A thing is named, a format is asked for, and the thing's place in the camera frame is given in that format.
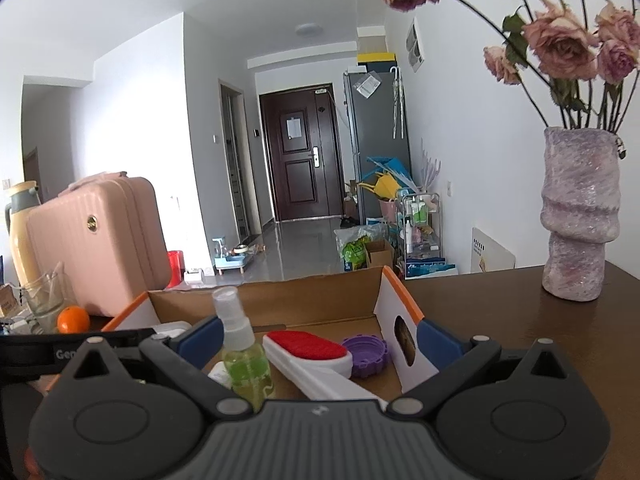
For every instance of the small brown carton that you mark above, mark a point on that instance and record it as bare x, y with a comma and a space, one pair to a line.
10, 300

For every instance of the red bag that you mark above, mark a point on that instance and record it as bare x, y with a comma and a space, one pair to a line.
175, 267

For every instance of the green spray bottle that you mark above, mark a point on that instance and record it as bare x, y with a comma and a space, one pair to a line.
245, 370

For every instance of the dark brown entry door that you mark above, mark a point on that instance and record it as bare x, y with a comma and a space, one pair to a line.
300, 180

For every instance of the clear plastic document bag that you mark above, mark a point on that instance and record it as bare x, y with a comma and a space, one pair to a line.
368, 85

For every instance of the round ceiling lamp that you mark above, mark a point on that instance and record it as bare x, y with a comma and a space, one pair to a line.
307, 29

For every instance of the brown room door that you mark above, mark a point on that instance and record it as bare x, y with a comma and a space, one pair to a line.
31, 170

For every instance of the grey refrigerator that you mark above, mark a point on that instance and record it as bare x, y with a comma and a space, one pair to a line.
375, 125

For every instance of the yellow plastic stool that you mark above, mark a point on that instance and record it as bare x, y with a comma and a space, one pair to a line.
380, 187

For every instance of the dried pink rose bouquet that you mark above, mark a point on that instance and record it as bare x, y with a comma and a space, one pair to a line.
560, 40

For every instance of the pink hard suitcase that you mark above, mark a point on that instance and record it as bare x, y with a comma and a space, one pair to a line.
100, 245

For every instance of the red white lint brush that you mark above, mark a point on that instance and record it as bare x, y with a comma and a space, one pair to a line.
305, 347

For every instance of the white decorative branches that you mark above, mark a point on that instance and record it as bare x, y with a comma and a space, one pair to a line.
431, 170

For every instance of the green snack bag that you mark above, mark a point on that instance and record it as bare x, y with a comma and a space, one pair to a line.
355, 255

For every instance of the yellow thermos jug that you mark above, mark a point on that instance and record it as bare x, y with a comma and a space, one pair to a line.
25, 255

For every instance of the yellow box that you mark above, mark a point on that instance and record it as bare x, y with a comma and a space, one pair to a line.
375, 57

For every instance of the white board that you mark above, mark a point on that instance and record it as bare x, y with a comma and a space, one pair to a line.
492, 252

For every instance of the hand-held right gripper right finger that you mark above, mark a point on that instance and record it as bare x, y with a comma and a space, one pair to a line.
442, 342

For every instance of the metal rack cart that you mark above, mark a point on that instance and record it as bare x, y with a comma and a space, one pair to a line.
420, 225

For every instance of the pink bucket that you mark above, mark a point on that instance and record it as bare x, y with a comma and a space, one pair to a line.
387, 207

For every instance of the orange fruit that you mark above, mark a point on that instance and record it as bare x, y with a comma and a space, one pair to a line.
72, 321

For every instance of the purple round lid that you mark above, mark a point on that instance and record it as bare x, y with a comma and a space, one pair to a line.
365, 355

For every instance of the white flat box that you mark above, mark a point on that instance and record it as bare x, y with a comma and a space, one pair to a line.
193, 275

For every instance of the brown cardboard carton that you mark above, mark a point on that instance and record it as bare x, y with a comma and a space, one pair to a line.
380, 257

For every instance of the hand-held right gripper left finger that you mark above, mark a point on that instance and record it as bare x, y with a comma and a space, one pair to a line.
205, 340

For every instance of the grey interior door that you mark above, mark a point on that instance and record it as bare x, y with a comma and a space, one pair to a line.
235, 160

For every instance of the purple textured vase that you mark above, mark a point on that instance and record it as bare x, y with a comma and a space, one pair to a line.
580, 220

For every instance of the white wall panel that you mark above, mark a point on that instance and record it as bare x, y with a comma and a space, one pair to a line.
415, 42

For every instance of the clear hanging umbrella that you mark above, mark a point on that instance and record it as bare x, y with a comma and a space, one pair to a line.
398, 105

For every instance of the clear glass jug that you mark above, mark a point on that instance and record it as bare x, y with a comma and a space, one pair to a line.
42, 300

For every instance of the red cardboard box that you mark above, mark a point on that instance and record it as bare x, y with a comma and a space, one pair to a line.
310, 295

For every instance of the blue white carton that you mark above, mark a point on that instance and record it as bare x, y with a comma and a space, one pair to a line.
430, 267

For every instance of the blue plastic stool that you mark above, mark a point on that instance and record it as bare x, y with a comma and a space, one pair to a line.
397, 167

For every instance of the white paper notice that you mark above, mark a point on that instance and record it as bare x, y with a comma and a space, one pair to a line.
294, 127

